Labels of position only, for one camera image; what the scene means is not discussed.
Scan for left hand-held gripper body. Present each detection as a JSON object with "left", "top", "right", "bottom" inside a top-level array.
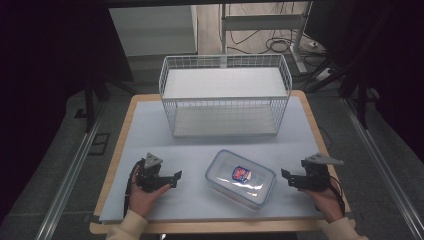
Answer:
[{"left": 136, "top": 152, "right": 172, "bottom": 193}]

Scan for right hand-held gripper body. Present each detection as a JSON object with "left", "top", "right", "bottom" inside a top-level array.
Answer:
[{"left": 294, "top": 152, "right": 345, "bottom": 193}]

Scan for clear plastic food container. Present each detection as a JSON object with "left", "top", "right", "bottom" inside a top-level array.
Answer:
[{"left": 204, "top": 149, "right": 277, "bottom": 211}]

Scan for white wire shelf rack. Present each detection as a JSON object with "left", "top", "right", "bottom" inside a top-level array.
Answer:
[{"left": 158, "top": 53, "right": 293, "bottom": 138}]

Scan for person's left hand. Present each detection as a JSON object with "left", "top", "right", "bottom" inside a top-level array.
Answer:
[{"left": 128, "top": 159, "right": 172, "bottom": 219}]

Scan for person's right hand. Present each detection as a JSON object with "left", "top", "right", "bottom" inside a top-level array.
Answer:
[{"left": 302, "top": 176, "right": 345, "bottom": 224}]

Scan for light grey table mat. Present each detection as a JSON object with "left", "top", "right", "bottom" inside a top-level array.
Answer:
[{"left": 98, "top": 95, "right": 329, "bottom": 224}]

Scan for black stand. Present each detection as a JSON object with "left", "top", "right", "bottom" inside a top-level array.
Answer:
[
  {"left": 74, "top": 76, "right": 138, "bottom": 134},
  {"left": 304, "top": 49, "right": 381, "bottom": 130}
]

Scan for white power strip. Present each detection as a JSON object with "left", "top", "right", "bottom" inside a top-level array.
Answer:
[{"left": 314, "top": 67, "right": 335, "bottom": 83}]

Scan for grey cabinet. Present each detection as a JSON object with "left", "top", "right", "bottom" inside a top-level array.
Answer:
[{"left": 109, "top": 5, "right": 199, "bottom": 58}]

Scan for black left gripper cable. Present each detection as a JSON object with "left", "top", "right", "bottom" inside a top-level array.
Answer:
[{"left": 123, "top": 159, "right": 145, "bottom": 219}]

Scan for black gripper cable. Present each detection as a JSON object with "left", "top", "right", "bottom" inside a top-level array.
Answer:
[
  {"left": 123, "top": 159, "right": 145, "bottom": 219},
  {"left": 328, "top": 175, "right": 346, "bottom": 216}
]

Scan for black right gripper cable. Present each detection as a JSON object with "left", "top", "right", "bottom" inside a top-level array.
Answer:
[{"left": 328, "top": 175, "right": 346, "bottom": 216}]

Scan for aluminium rail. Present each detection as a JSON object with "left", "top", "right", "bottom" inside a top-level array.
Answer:
[
  {"left": 343, "top": 98, "right": 424, "bottom": 240},
  {"left": 34, "top": 103, "right": 107, "bottom": 240}
]

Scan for black floor cables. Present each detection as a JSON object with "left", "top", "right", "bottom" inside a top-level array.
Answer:
[{"left": 219, "top": 3, "right": 334, "bottom": 84}]

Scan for white metal desk frame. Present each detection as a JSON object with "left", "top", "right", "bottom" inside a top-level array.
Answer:
[{"left": 219, "top": 1, "right": 314, "bottom": 74}]

